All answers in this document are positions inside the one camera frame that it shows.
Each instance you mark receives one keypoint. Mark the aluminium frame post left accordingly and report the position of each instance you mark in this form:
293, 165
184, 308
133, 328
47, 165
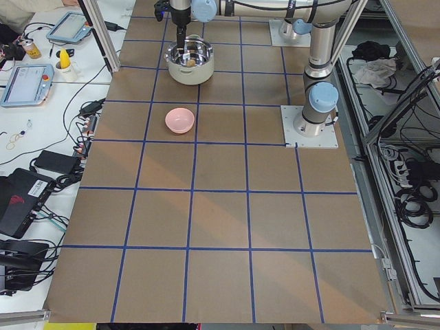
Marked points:
93, 15

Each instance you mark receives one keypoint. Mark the pink bowl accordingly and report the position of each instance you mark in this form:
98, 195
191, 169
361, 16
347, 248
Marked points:
180, 120

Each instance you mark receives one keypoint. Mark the near teach pendant tablet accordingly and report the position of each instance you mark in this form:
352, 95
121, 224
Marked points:
28, 85

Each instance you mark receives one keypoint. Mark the teach pendant tablet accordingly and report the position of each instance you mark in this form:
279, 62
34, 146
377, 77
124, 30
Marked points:
71, 28
28, 85

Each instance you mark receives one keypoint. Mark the white mug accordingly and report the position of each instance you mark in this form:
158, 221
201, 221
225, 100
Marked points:
69, 74

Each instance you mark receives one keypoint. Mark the white cloth on rack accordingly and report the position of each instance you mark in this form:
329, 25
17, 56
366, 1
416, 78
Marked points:
376, 73

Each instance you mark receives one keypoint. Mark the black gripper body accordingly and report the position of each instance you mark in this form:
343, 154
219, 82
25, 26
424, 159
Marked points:
179, 16

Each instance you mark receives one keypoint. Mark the black cloth on rack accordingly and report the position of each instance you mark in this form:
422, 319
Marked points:
371, 51

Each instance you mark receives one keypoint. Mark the far teach pendant tablet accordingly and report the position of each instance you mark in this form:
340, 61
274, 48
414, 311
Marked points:
71, 28

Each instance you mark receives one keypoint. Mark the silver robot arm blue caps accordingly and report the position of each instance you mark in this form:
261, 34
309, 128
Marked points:
331, 24

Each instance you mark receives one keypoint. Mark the power strip with plugs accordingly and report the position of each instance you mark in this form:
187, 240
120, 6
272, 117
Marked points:
87, 129

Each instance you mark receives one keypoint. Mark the white pot steel interior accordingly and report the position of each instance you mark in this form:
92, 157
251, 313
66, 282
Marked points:
195, 65

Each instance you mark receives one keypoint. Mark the black device lower left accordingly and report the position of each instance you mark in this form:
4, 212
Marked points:
21, 262

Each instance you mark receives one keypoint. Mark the black laptop red logo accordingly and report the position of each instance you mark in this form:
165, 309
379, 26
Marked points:
30, 190

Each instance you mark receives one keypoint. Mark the yellow drink can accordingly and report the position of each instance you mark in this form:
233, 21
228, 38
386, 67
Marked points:
31, 49

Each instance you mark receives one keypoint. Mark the black power adapter brick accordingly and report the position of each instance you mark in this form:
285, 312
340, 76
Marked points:
56, 162

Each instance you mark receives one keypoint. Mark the person beige sleeve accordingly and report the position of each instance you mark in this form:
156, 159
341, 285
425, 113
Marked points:
16, 14

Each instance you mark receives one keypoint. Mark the brown paper table cover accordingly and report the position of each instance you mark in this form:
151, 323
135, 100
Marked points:
224, 223

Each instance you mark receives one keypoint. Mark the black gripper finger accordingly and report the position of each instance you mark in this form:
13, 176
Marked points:
182, 37
179, 39

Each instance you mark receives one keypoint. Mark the rubber bands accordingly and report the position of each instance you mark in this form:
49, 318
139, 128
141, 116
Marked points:
12, 141

